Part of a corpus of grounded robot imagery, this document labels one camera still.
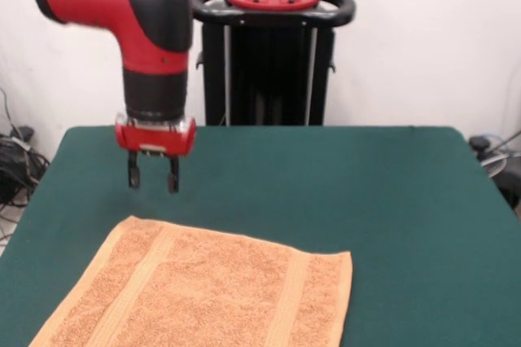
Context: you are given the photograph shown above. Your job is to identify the tangled black cables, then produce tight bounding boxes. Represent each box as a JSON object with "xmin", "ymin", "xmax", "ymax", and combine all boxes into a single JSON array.
[{"xmin": 0, "ymin": 86, "xmax": 52, "ymax": 242}]

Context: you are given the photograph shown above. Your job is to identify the dark green table cloth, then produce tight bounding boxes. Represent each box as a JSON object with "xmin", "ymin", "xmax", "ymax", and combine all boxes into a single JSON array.
[{"xmin": 0, "ymin": 125, "xmax": 521, "ymax": 347}]

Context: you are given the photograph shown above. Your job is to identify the tan terry towel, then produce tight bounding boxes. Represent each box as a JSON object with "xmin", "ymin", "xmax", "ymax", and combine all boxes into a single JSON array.
[{"xmin": 28, "ymin": 216, "xmax": 354, "ymax": 347}]

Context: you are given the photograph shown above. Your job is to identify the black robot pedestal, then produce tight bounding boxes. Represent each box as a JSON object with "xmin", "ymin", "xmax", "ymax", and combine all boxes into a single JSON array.
[{"xmin": 189, "ymin": 0, "xmax": 357, "ymax": 126}]

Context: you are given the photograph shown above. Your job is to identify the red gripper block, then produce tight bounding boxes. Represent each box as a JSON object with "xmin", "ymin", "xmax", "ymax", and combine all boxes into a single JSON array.
[{"xmin": 114, "ymin": 112, "xmax": 197, "ymax": 195}]

